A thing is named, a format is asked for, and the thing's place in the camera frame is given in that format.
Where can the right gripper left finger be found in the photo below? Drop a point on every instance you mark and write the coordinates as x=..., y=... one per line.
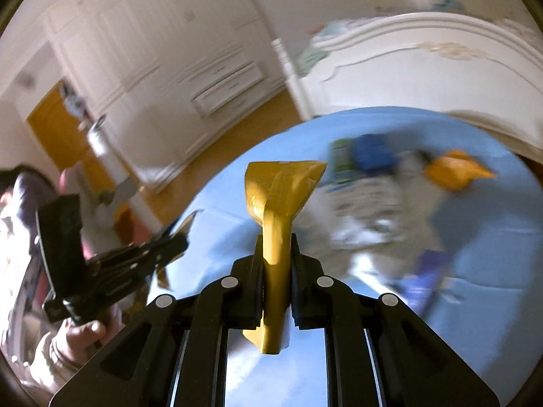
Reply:
x=175, y=352

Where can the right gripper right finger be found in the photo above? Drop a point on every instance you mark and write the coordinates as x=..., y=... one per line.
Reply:
x=379, y=352

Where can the purple wrapper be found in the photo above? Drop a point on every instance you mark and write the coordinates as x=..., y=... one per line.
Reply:
x=417, y=289

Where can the yellow snack wrapper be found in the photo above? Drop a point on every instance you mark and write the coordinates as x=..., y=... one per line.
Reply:
x=275, y=194

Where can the blue wet wipes pack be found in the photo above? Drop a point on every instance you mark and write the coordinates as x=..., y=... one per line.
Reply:
x=372, y=155

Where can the green snack packet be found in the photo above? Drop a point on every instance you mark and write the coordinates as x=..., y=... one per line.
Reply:
x=341, y=158

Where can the person left hand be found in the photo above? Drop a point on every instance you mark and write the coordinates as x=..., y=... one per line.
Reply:
x=76, y=344

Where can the blue tablecloth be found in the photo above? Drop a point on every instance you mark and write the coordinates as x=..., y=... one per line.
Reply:
x=490, y=310

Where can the orange crumpled wrapper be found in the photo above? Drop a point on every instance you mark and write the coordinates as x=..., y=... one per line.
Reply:
x=456, y=170

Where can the white built-in wardrobe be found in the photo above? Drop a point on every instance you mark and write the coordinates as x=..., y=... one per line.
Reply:
x=167, y=76

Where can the white bed frame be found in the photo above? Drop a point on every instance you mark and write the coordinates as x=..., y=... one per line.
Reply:
x=475, y=60

